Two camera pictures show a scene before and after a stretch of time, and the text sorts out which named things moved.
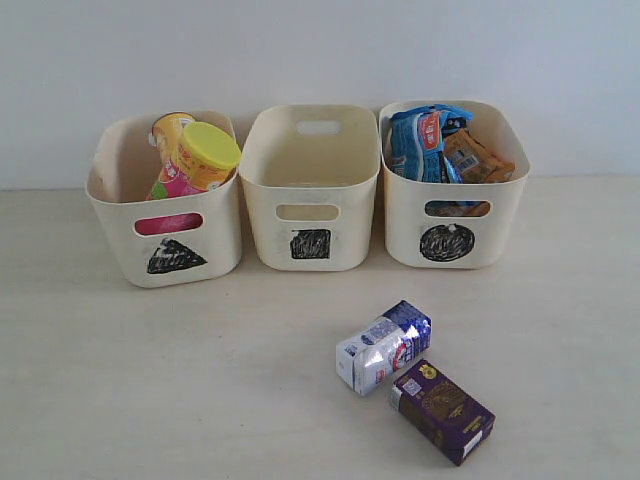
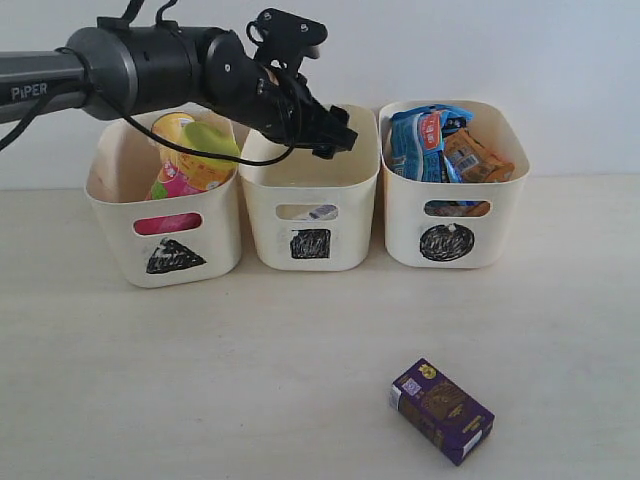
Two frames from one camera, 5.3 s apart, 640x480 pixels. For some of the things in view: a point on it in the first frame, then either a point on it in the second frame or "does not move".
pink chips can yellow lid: x=205 y=159 does not move
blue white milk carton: x=389 y=342 -> x=324 y=212
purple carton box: x=446 y=414 does not move
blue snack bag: x=417 y=139 does not move
